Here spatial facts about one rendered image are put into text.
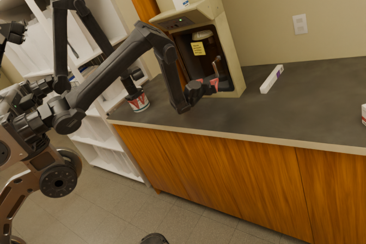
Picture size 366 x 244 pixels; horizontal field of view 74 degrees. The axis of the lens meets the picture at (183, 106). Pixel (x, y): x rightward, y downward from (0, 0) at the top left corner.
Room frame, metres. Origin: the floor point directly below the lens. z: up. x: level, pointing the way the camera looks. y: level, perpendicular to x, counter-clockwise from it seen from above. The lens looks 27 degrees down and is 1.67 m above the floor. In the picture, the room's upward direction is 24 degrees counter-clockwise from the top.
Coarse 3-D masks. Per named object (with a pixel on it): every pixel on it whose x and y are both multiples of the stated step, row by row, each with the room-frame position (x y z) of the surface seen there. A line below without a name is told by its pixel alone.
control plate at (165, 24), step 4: (184, 16) 1.22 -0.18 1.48; (172, 20) 1.29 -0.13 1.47; (176, 20) 1.27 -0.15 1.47; (184, 20) 1.26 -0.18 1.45; (188, 20) 1.25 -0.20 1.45; (160, 24) 1.35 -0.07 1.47; (164, 24) 1.34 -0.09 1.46; (168, 24) 1.33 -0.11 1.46; (172, 24) 1.32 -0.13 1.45; (176, 24) 1.31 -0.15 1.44; (184, 24) 1.29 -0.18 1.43; (188, 24) 1.28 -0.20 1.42; (192, 24) 1.27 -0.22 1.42; (168, 28) 1.38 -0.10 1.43; (172, 28) 1.37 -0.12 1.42
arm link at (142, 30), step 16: (144, 32) 0.74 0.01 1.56; (160, 32) 0.79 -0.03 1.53; (128, 48) 0.73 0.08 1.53; (144, 48) 0.74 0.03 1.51; (160, 48) 0.76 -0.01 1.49; (112, 64) 0.73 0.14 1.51; (128, 64) 0.74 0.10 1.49; (96, 80) 0.72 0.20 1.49; (112, 80) 0.74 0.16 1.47; (64, 96) 0.76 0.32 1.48; (80, 96) 0.71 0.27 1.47; (96, 96) 0.73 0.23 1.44; (64, 112) 0.70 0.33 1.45; (80, 112) 0.69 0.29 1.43; (64, 128) 0.69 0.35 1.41
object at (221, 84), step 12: (180, 36) 1.38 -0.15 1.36; (192, 36) 1.32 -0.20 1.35; (204, 36) 1.27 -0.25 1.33; (216, 36) 1.21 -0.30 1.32; (180, 48) 1.40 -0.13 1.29; (204, 48) 1.28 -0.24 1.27; (216, 48) 1.23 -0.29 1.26; (192, 60) 1.37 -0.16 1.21; (204, 60) 1.30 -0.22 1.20; (192, 72) 1.39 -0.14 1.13; (204, 72) 1.33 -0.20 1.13; (228, 72) 1.21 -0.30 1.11; (228, 84) 1.23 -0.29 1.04
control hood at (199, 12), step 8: (208, 0) 1.21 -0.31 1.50; (184, 8) 1.22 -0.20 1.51; (192, 8) 1.15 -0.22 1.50; (200, 8) 1.15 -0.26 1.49; (208, 8) 1.19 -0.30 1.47; (160, 16) 1.31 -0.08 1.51; (168, 16) 1.26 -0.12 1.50; (176, 16) 1.24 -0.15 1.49; (192, 16) 1.21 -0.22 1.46; (200, 16) 1.19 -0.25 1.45; (208, 16) 1.18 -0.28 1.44; (152, 24) 1.38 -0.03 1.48
